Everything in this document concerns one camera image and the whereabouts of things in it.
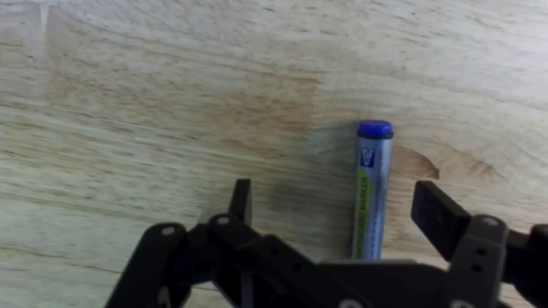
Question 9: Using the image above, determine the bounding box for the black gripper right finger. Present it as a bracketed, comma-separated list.
[411, 180, 548, 308]

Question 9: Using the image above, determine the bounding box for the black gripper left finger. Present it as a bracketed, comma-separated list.
[102, 178, 322, 308]

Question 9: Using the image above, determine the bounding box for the blue capped silver marker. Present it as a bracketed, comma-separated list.
[349, 118, 395, 262]

